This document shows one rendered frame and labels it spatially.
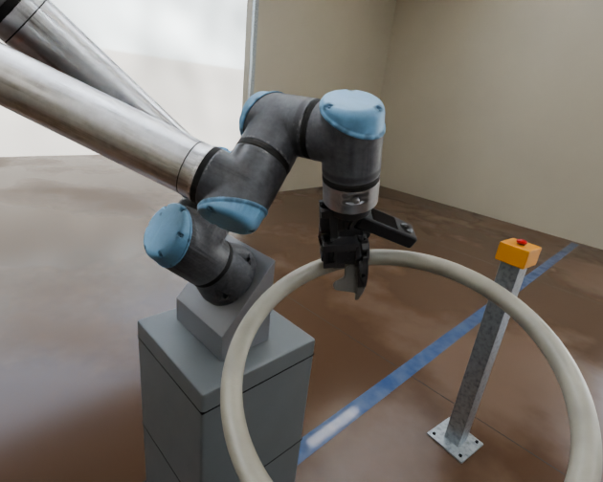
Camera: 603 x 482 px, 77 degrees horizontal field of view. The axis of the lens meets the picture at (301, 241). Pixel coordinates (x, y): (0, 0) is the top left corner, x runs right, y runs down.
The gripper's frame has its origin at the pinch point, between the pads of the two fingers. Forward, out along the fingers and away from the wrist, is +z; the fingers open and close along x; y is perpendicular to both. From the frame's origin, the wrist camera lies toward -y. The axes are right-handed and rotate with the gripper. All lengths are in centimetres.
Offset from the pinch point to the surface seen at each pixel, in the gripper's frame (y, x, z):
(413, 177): -221, -557, 319
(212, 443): 38, 6, 49
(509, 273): -76, -54, 59
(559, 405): -137, -50, 172
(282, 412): 20, -7, 62
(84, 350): 141, -91, 132
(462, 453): -61, -20, 147
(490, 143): -312, -489, 228
